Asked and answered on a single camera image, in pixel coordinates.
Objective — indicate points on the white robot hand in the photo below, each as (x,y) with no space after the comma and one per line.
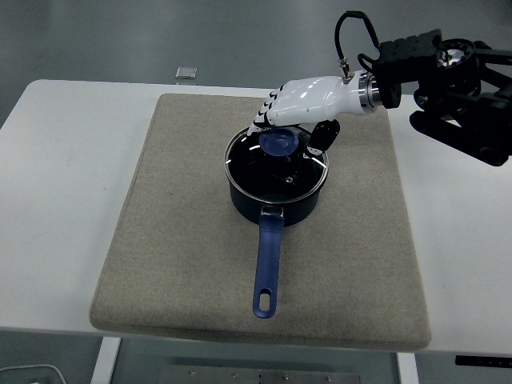
(312,98)

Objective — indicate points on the glass pot lid blue knob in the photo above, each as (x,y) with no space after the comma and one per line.
(272,176)

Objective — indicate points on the small silver square floor plate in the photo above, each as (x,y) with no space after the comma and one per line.
(186,72)

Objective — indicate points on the beige fabric mat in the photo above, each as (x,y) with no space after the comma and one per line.
(180,240)

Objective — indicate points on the white table leg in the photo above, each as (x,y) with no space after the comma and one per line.
(408,370)
(106,360)

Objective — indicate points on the grey metal plate with screws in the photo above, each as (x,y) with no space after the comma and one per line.
(208,376)

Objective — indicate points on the black bar under table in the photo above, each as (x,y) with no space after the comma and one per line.
(484,361)

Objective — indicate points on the white rounded floor object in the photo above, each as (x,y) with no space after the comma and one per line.
(20,374)

